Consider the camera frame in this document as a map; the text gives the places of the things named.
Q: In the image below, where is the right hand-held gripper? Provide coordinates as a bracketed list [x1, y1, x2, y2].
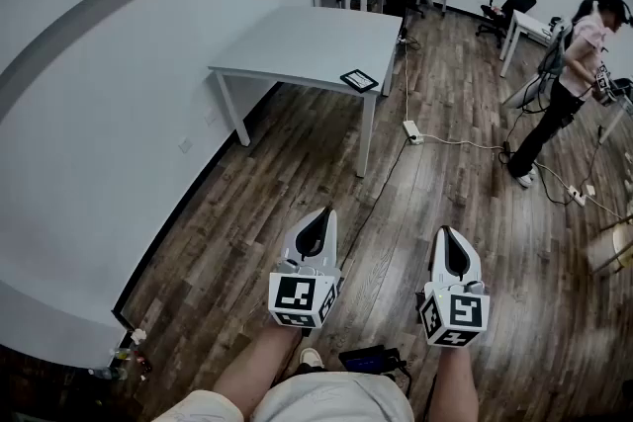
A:
[418, 225, 491, 350]

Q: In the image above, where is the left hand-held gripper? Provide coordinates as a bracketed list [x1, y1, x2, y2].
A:
[269, 207, 343, 330]

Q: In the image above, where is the black framed picture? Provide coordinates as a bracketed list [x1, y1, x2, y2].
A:
[339, 68, 380, 94]

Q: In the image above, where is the person's right forearm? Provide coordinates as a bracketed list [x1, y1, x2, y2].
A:
[433, 343, 480, 422]

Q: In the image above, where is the person's left forearm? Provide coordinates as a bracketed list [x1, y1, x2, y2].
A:
[212, 323, 304, 416]

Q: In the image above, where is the person's white left shoe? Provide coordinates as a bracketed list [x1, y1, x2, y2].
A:
[299, 347, 325, 370]

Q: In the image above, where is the black waist pack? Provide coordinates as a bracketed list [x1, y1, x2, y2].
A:
[338, 344, 411, 399]

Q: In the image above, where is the person's beige shirt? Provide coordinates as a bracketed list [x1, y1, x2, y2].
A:
[150, 370, 414, 422]

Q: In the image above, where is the wooden stool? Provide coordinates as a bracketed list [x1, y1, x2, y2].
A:
[588, 216, 633, 277]

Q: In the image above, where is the large grey table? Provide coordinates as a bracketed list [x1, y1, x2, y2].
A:
[207, 5, 405, 178]

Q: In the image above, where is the pile of small bottles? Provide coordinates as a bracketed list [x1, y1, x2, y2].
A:
[87, 344, 154, 382]

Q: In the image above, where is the long white table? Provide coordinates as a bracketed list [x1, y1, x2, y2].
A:
[498, 9, 575, 78]

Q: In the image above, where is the black office chair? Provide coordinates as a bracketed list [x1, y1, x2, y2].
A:
[475, 0, 538, 48]

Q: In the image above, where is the black power cable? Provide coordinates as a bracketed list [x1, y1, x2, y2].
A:
[340, 141, 414, 263]

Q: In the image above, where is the black looped cable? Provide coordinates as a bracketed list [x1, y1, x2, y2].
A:
[497, 111, 585, 207]

